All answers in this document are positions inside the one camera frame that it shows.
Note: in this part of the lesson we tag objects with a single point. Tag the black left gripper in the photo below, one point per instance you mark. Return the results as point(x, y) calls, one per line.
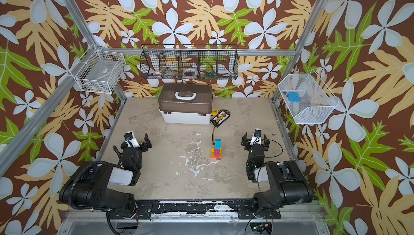
point(148, 144)

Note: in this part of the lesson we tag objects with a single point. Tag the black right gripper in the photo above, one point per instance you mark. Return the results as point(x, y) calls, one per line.
point(255, 145)

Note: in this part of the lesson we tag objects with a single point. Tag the orange block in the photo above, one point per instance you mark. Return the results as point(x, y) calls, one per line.
point(217, 158)

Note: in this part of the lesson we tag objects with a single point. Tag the teal rectangular block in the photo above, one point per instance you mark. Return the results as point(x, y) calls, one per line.
point(218, 144)

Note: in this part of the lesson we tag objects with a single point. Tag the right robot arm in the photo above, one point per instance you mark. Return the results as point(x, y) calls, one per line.
point(288, 185)

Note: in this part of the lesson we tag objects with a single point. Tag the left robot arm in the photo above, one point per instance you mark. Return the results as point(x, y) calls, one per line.
point(88, 186)

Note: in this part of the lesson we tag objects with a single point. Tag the black battery pack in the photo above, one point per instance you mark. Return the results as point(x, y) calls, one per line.
point(220, 118)

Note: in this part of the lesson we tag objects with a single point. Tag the yellow tape measure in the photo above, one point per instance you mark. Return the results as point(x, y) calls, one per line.
point(215, 112)

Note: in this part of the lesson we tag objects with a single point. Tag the blue device in basket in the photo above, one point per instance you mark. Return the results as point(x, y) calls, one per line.
point(293, 97)

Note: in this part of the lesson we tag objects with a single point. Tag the white box with brown lid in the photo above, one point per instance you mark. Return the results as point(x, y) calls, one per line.
point(186, 103)

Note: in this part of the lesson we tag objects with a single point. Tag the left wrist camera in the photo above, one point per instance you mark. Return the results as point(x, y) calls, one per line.
point(131, 140)

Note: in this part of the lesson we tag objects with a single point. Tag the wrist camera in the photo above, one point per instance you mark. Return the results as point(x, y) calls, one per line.
point(131, 140)
point(257, 137)

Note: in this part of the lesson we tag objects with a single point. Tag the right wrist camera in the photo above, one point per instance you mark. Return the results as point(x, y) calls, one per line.
point(257, 137)

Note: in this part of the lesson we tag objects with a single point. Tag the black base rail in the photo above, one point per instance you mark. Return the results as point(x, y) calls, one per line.
point(244, 208)

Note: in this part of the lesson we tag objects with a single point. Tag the white wire basket right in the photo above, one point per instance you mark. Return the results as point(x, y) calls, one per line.
point(317, 100)

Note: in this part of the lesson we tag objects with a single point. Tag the white wire basket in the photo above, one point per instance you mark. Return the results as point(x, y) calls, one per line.
point(317, 100)
point(98, 70)

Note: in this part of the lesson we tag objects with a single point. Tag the white wire basket left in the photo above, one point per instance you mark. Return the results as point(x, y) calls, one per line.
point(98, 70)

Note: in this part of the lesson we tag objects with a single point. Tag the black wire basket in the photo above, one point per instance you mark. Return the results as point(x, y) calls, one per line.
point(189, 62)

